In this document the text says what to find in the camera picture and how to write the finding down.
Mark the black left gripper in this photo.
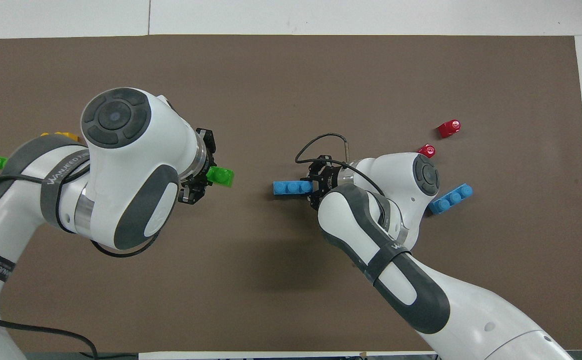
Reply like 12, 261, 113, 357
178, 127, 217, 205

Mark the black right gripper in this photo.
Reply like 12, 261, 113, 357
301, 156, 348, 211

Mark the blue three-stud toy block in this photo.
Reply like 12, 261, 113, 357
428, 183, 474, 216
273, 180, 314, 197

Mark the yellow two-stud toy block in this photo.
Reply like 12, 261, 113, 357
41, 131, 80, 142

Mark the brown table mat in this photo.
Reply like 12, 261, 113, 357
0, 34, 582, 353

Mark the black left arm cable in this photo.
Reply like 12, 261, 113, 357
0, 160, 159, 360

